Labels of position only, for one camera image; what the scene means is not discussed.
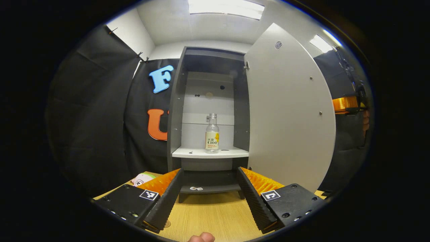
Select large ceiling light panel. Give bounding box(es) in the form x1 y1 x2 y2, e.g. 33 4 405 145
188 0 265 20

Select dark grey cabinet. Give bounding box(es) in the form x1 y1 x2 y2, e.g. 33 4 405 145
167 46 251 204

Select light grey cabinet door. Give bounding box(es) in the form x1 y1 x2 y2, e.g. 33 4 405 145
244 23 336 193

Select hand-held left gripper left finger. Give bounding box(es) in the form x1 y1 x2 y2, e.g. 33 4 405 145
91 168 184 233

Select black backdrop cloth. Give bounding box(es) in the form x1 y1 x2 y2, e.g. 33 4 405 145
45 25 373 199

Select small ceiling light panel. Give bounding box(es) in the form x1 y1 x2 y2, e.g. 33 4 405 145
309 35 333 53

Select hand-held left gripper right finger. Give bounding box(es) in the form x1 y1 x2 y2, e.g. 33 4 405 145
237 167 328 234

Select pink plush toy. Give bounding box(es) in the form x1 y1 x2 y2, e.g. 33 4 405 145
131 172 157 187

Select clear plastic bottle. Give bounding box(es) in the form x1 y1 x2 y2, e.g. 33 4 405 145
205 113 220 154

